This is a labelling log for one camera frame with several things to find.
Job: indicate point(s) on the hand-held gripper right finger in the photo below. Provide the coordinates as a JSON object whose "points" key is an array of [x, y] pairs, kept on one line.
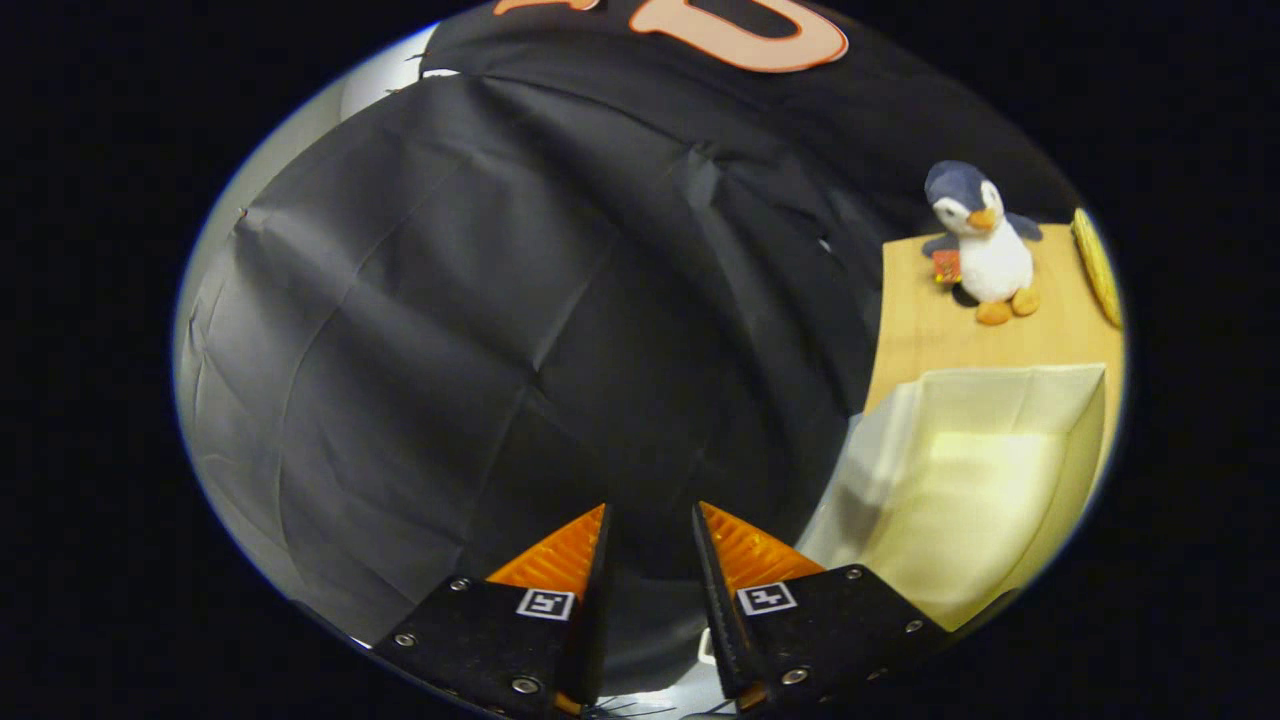
{"points": [[718, 620]]}

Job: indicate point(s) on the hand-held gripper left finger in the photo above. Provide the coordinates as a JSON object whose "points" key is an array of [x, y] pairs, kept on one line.
{"points": [[590, 620]]}

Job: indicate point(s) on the cream fabric storage box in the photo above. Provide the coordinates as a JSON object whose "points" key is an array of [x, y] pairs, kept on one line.
{"points": [[960, 480]]}

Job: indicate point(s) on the blue and white penguin plush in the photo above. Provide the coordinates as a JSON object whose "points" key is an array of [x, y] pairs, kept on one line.
{"points": [[990, 260]]}

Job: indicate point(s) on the yellow bun plush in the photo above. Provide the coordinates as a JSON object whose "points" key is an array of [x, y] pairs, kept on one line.
{"points": [[1096, 265]]}

